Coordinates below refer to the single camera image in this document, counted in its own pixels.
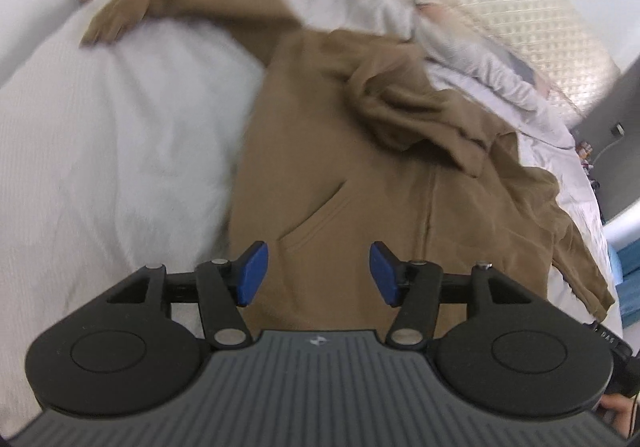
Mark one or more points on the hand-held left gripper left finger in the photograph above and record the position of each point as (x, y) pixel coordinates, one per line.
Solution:
(252, 277)

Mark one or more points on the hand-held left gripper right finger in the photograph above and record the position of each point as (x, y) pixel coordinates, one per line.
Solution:
(384, 274)

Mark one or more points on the brown hoodie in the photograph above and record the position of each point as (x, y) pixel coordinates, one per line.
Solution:
(325, 152)

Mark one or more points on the person's right hand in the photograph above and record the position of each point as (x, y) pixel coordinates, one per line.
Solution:
(622, 412)

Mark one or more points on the grey duvet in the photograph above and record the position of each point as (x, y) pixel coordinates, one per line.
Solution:
(125, 127)

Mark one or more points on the patterned pillow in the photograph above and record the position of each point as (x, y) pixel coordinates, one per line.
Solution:
(480, 47)

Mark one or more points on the wall charger plug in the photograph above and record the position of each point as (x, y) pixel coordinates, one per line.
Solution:
(618, 129)

